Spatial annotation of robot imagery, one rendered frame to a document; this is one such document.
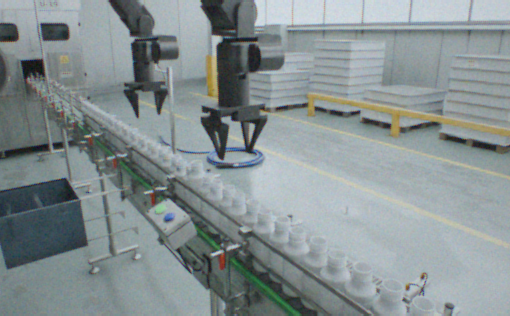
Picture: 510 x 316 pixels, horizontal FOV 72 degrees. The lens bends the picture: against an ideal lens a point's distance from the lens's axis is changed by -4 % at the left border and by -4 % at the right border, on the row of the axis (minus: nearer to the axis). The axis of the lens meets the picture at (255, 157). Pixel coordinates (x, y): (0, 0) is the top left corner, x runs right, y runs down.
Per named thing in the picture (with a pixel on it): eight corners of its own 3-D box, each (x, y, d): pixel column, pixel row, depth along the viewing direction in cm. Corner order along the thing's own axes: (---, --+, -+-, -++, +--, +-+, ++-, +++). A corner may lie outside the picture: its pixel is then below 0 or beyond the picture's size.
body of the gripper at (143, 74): (123, 88, 100) (120, 61, 97) (158, 85, 105) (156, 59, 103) (131, 90, 95) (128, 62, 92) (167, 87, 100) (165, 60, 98)
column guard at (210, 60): (225, 95, 1006) (224, 55, 971) (212, 97, 984) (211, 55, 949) (217, 94, 1036) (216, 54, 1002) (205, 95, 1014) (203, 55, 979)
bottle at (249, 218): (239, 259, 98) (238, 204, 93) (246, 248, 104) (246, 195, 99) (260, 263, 97) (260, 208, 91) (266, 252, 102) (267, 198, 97)
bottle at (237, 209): (243, 239, 108) (243, 188, 103) (253, 249, 103) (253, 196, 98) (225, 244, 105) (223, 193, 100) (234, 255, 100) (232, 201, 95)
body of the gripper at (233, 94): (267, 112, 66) (267, 71, 64) (219, 121, 61) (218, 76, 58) (246, 107, 71) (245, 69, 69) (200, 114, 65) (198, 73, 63)
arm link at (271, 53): (208, 2, 62) (238, 0, 55) (261, 4, 69) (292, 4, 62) (210, 71, 66) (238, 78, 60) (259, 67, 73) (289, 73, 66)
